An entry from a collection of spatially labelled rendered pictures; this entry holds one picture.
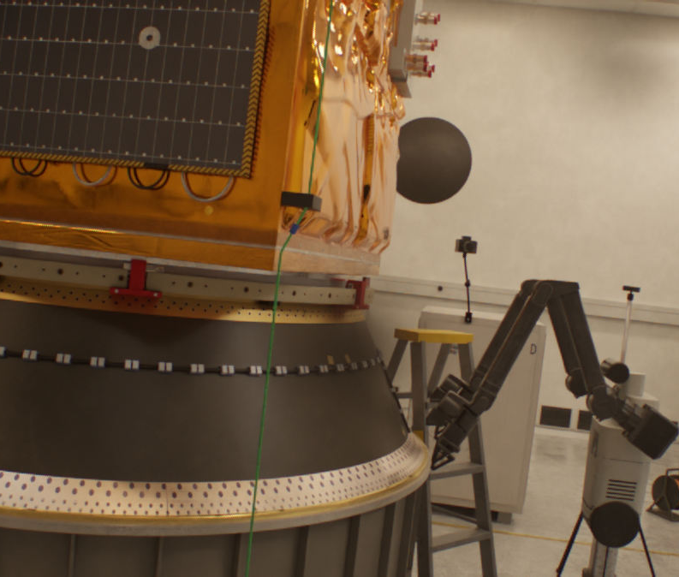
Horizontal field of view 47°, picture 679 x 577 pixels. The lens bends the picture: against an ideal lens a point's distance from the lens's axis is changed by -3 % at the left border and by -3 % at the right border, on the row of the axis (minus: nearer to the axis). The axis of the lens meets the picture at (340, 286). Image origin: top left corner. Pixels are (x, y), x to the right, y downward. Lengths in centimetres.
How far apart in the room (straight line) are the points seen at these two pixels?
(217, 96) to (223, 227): 28
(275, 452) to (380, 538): 50
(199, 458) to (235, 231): 57
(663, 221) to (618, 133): 120
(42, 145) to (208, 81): 41
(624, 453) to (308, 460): 105
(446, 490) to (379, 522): 374
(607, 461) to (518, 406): 335
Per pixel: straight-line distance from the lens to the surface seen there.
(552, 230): 995
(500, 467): 604
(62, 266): 202
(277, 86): 174
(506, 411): 596
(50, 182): 189
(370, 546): 234
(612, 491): 268
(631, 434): 248
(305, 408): 214
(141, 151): 176
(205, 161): 170
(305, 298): 220
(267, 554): 204
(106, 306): 203
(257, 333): 212
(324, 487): 210
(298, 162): 174
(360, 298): 243
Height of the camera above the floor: 178
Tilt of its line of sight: 2 degrees down
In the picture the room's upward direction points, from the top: 6 degrees clockwise
